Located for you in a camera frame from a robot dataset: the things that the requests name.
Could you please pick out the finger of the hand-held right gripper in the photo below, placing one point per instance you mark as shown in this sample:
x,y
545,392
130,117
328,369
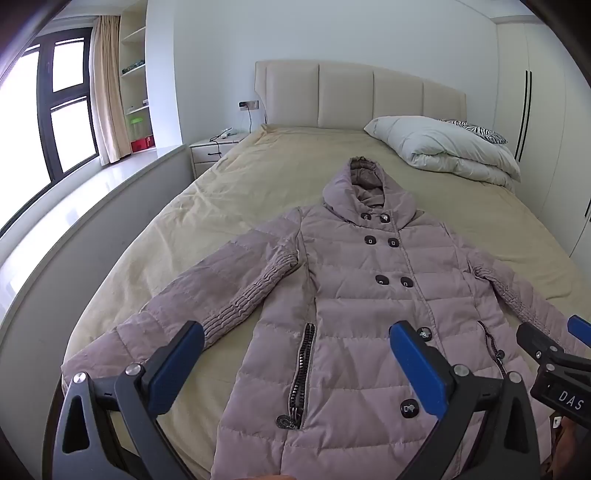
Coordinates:
x,y
581,330
540,344

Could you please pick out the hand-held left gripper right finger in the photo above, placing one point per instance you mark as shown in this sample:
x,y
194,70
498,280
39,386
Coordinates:
x,y
415,364

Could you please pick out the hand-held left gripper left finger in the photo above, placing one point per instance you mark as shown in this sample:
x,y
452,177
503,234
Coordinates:
x,y
178,364

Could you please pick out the mauve hooded down jacket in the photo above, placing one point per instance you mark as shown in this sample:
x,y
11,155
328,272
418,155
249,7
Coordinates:
x,y
351,295

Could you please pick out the white window ledge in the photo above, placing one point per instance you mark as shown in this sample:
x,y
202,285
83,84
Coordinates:
x,y
92,221

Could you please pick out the white wardrobe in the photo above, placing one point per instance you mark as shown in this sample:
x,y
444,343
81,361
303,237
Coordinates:
x,y
549,138

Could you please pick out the bed with beige sheet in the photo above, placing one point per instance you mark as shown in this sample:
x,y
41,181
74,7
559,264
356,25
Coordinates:
x,y
258,184

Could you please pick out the white nightstand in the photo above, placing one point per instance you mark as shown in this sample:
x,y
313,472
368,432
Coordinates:
x,y
210,154

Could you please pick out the zebra print pillow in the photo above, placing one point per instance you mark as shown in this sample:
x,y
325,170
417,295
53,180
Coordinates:
x,y
485,133

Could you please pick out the white folded duvet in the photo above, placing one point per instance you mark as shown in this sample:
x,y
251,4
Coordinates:
x,y
438,147

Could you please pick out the red box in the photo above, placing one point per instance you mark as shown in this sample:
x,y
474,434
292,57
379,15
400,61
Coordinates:
x,y
141,145

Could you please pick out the green desk lamp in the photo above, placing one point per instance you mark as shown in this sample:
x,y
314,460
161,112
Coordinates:
x,y
135,122

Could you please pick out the cream padded headboard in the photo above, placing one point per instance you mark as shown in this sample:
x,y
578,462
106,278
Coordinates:
x,y
346,94

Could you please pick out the beige curtain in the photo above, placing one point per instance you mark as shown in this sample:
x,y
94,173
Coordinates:
x,y
111,92

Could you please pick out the black framed window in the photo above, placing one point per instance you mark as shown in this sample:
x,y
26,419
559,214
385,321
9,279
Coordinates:
x,y
44,97

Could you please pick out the wall power outlet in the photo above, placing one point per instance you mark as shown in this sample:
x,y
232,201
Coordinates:
x,y
248,105

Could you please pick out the white wall shelf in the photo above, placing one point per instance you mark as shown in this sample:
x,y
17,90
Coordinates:
x,y
136,83

